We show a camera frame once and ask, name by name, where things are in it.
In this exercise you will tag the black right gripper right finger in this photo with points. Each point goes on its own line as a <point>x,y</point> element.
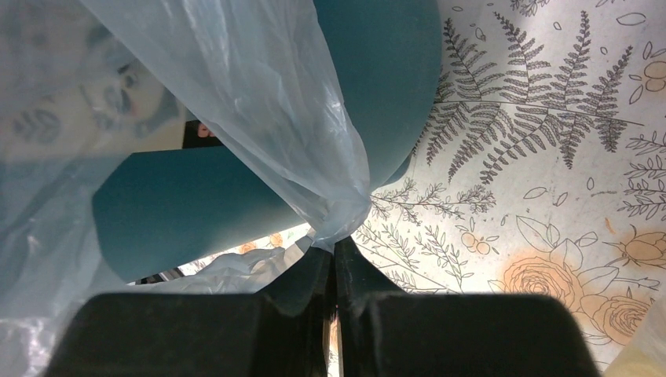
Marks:
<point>385,331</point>

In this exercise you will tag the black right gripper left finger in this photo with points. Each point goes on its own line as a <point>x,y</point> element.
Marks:
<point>281,330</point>

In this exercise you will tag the floral patterned table cloth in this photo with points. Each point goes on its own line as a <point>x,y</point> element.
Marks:
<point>541,166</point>

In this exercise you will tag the teal plastic trash bin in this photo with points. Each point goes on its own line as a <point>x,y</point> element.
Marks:
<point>160,210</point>

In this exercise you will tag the light blue plastic trash bag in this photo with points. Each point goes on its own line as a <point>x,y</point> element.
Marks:
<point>259,74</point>

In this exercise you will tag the black white checkered board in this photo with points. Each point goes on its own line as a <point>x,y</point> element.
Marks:
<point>198,135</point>

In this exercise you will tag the clear bag with stuffed items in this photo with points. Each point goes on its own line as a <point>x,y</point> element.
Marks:
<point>70,88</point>

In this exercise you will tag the yellowish crumpled plastic bag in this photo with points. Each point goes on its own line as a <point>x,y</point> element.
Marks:
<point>644,355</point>

